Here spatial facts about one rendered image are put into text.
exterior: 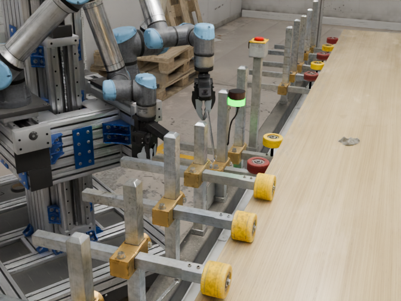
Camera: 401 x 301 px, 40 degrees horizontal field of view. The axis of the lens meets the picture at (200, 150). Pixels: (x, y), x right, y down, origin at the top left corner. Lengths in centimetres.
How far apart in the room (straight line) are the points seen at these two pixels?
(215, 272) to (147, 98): 90
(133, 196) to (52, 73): 112
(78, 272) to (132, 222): 25
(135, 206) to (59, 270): 136
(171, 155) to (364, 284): 60
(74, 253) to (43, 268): 155
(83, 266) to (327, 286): 60
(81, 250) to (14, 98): 114
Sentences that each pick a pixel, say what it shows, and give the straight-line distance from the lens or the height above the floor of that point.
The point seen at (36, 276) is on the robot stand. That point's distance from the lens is 263.
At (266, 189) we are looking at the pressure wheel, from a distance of 168.
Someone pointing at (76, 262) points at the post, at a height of 108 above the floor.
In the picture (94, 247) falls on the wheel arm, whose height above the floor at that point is 96.
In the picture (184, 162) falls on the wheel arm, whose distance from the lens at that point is 205.
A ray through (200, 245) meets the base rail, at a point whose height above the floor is 70.
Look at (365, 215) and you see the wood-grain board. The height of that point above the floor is 90.
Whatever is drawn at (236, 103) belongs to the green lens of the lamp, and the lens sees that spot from 193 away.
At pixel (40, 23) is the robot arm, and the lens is 195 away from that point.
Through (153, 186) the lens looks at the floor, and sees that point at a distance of 376.
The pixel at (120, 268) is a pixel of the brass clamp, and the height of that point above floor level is 95.
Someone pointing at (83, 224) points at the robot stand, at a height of 37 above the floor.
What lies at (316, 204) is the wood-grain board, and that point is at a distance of 174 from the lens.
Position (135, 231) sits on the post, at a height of 101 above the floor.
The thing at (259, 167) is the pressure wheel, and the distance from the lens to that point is 194.
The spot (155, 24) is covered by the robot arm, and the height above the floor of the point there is 135.
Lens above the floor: 173
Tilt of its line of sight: 24 degrees down
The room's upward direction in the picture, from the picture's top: 1 degrees clockwise
